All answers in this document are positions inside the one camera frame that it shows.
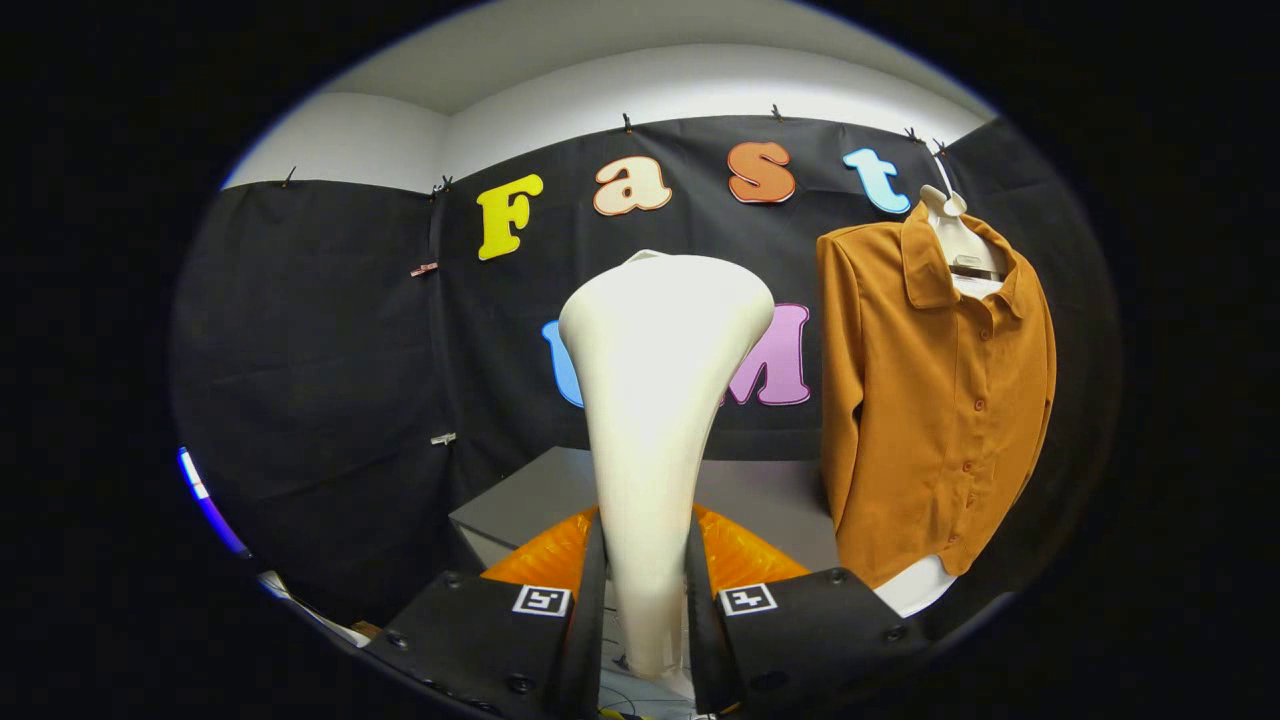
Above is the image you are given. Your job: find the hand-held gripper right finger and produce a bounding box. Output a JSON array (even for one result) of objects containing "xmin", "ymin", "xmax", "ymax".
[{"xmin": 685, "ymin": 500, "xmax": 936, "ymax": 720}]

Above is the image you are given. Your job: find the grey cabinet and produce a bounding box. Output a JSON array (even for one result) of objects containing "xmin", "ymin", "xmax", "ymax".
[{"xmin": 448, "ymin": 446, "xmax": 841, "ymax": 603}]

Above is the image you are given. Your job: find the black backdrop cloth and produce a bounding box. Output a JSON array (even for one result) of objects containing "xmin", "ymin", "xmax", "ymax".
[{"xmin": 170, "ymin": 113, "xmax": 1121, "ymax": 631}]

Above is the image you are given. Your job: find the white fabric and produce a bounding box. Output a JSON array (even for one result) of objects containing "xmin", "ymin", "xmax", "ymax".
[{"xmin": 255, "ymin": 568, "xmax": 373, "ymax": 648}]

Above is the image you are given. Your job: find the white garment steamer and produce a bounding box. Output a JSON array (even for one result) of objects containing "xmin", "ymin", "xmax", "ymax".
[{"xmin": 557, "ymin": 250, "xmax": 776, "ymax": 683}]

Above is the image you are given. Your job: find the white mannequin torso hanger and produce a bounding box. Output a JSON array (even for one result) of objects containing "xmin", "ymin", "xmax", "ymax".
[{"xmin": 872, "ymin": 150, "xmax": 1009, "ymax": 619}]

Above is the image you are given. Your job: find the orange button-up shirt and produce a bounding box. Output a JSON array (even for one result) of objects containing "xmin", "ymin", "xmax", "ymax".
[{"xmin": 815, "ymin": 200, "xmax": 1058, "ymax": 589}]

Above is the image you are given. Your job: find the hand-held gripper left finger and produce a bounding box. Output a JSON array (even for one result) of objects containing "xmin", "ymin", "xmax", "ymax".
[{"xmin": 365, "ymin": 503, "xmax": 609, "ymax": 720}]

